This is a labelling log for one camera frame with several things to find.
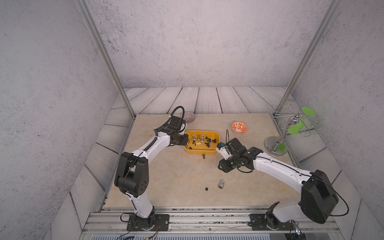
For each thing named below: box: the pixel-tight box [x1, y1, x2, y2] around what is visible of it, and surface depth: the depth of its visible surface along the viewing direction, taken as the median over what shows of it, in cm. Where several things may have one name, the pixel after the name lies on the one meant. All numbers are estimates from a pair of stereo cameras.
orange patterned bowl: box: [231, 121, 248, 134], surface depth 113 cm
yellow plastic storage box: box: [183, 130, 221, 155], surface depth 106 cm
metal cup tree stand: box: [264, 109, 320, 156], surface depth 97 cm
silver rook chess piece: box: [218, 179, 226, 190], surface depth 88 cm
